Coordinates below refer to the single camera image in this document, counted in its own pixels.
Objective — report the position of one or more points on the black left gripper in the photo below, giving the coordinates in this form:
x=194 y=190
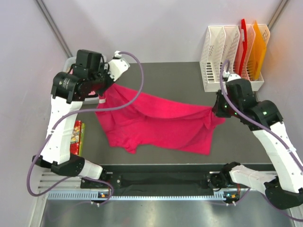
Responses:
x=110 y=82

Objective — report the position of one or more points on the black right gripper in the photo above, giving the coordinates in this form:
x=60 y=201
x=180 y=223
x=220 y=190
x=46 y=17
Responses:
x=217 y=109

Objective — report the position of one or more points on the magenta t shirt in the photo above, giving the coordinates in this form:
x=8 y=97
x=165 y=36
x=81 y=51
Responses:
x=156 y=121

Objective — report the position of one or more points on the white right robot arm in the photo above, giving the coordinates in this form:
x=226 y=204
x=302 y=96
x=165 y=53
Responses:
x=283 y=190

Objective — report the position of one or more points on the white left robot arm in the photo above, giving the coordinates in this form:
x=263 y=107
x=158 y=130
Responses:
x=55 y=153

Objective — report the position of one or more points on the white plastic laundry basket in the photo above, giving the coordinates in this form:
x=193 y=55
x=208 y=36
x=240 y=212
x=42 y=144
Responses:
x=71 y=63

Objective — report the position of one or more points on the red plastic folder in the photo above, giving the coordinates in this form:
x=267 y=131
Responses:
x=241 y=51

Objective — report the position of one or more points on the white file organiser rack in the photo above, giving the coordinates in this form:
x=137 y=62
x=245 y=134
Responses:
x=221 y=43

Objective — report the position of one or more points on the red and green book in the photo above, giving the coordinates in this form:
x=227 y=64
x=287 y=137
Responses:
x=77 y=138

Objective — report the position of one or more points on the orange plastic folder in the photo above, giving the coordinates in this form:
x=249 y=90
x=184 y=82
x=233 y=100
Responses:
x=257 y=54

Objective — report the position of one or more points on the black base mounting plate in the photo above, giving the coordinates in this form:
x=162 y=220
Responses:
x=164 y=179

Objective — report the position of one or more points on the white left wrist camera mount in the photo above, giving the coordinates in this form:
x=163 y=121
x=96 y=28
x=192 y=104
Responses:
x=117 y=66

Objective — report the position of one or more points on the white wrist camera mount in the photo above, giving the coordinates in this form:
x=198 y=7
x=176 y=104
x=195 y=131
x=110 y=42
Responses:
x=227 y=77
x=117 y=66

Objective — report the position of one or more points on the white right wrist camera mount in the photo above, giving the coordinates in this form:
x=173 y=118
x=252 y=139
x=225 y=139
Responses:
x=227 y=77

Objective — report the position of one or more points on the grey slotted cable duct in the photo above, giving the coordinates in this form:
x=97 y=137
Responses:
x=102 y=196

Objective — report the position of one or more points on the aluminium frame rail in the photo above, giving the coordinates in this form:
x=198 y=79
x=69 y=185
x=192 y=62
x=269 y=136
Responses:
x=48 y=179

